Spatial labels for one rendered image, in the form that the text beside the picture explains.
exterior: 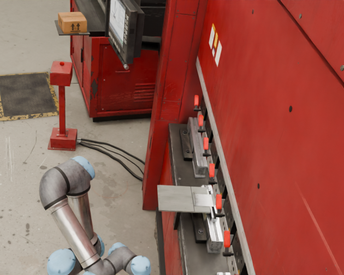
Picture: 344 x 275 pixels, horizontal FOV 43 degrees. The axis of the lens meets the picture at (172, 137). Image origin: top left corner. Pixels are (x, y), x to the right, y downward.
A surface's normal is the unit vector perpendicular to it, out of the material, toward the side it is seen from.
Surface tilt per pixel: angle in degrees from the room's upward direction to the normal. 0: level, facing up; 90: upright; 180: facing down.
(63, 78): 90
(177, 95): 90
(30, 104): 0
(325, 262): 90
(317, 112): 90
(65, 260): 7
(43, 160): 0
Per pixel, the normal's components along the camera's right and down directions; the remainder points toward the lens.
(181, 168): 0.14, -0.79
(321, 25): -0.99, -0.07
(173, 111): 0.07, 0.61
